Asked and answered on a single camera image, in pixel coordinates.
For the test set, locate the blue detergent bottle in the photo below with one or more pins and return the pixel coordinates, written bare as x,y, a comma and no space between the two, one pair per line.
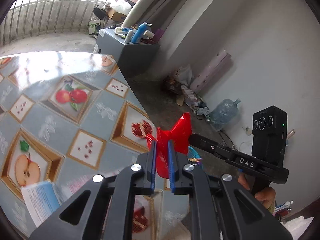
140,31

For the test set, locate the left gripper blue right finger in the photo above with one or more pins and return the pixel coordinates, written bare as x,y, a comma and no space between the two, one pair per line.
172,166

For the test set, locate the white plastic bag in corner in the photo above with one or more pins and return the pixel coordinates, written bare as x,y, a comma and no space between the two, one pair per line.
184,75

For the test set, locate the empty water jug on floor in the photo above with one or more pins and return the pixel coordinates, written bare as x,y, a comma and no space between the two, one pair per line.
224,112

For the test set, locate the blue plastic trash basket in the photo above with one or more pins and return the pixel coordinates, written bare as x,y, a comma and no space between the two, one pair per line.
193,156

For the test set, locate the purple bottle on cabinet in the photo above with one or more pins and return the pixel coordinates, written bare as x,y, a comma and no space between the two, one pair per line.
158,34

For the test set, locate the grey cabinet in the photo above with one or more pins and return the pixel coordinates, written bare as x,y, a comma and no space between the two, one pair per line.
132,59

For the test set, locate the blue white paper leaflet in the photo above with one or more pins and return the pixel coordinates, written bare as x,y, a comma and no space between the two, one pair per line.
42,199

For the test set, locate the grey curtain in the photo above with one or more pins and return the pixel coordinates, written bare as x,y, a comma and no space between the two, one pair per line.
159,13

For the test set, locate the cardboard box on balcony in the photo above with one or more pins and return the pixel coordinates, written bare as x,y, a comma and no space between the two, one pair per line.
116,16

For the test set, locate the balcony railing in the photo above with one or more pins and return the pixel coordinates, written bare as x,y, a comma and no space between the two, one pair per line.
28,18

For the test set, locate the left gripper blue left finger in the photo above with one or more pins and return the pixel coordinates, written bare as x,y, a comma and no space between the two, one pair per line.
151,168

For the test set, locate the person right hand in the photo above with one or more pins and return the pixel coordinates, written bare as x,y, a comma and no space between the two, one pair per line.
266,196

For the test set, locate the fruit pattern tablecloth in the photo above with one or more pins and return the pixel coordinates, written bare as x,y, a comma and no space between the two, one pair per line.
73,119

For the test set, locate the red plastic wrapper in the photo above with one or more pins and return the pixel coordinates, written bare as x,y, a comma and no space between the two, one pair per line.
179,134

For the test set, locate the trash pile in corner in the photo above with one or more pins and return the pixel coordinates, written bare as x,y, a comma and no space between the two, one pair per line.
184,95

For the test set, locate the pink rolled mat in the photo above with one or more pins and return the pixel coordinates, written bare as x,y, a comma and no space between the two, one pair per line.
212,68

